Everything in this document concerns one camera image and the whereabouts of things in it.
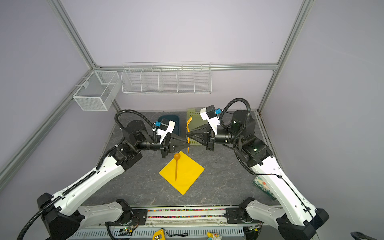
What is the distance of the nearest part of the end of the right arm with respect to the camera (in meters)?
0.49

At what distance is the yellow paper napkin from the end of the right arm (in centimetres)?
39

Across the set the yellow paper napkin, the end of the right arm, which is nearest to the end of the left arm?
the end of the right arm

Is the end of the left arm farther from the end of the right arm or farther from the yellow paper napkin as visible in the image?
the yellow paper napkin

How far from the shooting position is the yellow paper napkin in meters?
0.86
